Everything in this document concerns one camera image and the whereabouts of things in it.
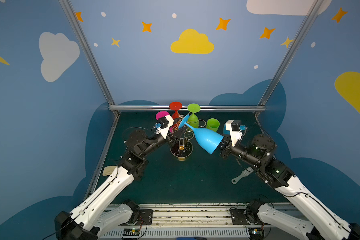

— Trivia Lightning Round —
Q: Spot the pink wine glass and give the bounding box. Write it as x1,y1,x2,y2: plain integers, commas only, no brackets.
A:
155,111,173,130

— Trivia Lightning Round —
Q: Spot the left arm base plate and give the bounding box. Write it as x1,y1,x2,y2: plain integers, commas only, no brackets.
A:
127,210,153,226

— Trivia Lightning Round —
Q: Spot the silver tin can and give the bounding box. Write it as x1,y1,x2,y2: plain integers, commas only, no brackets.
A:
102,166,118,177

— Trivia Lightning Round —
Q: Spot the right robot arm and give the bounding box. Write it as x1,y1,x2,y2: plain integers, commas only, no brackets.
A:
218,134,360,240

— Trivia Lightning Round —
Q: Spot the aluminium frame post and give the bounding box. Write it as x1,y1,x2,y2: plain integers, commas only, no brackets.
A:
254,0,324,119
59,0,115,106

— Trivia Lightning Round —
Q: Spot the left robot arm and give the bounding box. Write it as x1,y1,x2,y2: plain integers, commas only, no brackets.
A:
55,127,187,240

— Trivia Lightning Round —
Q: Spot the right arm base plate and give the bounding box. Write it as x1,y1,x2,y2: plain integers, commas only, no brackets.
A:
229,208,259,225

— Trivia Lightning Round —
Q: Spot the right aluminium frame post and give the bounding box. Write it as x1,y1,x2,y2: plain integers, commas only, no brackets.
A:
254,0,324,119

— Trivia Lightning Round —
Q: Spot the right circuit board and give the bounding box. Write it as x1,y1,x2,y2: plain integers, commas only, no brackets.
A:
248,228,265,240

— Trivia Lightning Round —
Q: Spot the blue wine glass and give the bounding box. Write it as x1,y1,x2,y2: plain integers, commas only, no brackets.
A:
223,125,230,135
179,115,224,155

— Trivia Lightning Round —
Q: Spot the left aluminium frame post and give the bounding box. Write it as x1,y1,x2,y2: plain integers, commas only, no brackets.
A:
59,0,115,106

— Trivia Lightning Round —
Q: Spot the green wine glass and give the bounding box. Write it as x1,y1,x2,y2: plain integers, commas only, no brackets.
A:
206,118,220,132
187,104,201,129

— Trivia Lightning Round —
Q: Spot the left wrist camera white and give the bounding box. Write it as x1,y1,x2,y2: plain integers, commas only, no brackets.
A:
154,115,174,139

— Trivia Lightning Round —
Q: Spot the red wine glass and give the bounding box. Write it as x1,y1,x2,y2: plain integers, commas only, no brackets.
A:
169,102,183,119

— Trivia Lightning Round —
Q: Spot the gold wire wine glass rack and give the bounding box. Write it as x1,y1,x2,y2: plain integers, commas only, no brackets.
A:
170,129,195,161

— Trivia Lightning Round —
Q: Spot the circuit board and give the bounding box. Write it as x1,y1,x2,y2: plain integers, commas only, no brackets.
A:
248,228,265,240
122,228,143,240

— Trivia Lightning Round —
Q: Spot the left circuit board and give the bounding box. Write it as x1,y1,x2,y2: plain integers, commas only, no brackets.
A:
122,228,143,240

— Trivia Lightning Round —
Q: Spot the back aluminium frame bar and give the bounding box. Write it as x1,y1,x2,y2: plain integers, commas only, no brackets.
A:
109,105,266,112

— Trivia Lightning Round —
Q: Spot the aluminium mounting rail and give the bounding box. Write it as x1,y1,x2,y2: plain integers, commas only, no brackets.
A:
68,203,319,240

